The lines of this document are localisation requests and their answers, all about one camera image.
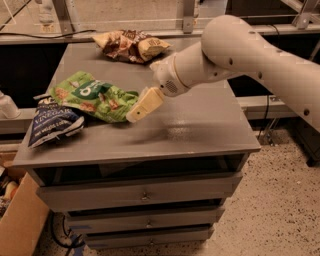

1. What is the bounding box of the grey drawer cabinet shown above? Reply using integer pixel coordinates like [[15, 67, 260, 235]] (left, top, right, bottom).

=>
[[13, 37, 262, 250]]

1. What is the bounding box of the middle grey drawer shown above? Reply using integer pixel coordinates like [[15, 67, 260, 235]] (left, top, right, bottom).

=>
[[67, 205, 225, 234]]

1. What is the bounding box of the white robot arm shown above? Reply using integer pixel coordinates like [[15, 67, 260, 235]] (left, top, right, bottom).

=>
[[126, 15, 320, 131]]

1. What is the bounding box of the green rice chip bag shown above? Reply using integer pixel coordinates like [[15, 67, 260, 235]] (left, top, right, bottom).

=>
[[49, 71, 139, 123]]

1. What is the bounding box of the white cylindrical post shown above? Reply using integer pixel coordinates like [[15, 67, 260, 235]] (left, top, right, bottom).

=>
[[0, 91, 21, 119]]

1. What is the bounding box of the cardboard box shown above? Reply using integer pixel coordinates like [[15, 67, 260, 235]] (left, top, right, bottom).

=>
[[0, 160, 49, 256]]

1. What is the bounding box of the black cable on rail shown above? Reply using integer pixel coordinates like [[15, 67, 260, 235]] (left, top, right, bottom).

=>
[[0, 29, 98, 40]]

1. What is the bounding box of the bottom grey drawer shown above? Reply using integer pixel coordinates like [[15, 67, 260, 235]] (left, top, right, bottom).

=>
[[85, 225, 213, 250]]

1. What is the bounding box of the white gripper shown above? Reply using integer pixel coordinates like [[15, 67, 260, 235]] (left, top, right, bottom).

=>
[[126, 55, 189, 123]]

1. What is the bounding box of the top grey drawer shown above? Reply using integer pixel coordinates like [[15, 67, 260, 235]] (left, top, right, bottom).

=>
[[37, 172, 242, 212]]

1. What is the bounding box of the black floor cable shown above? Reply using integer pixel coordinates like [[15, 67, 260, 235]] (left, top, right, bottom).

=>
[[49, 211, 87, 256]]

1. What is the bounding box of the blue vinegar chip bag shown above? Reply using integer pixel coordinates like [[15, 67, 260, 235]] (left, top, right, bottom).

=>
[[28, 95, 84, 148]]

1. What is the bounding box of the grey drawer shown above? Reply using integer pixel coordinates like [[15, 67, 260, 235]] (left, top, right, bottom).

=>
[[67, 205, 225, 234], [85, 225, 213, 250], [37, 172, 242, 212]]

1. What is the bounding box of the grey metal frame rail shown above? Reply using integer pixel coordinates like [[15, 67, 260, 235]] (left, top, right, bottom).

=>
[[0, 23, 320, 46]]

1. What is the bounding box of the brown and cream chip bag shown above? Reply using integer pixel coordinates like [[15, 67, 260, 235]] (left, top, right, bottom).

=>
[[93, 30, 170, 64]]

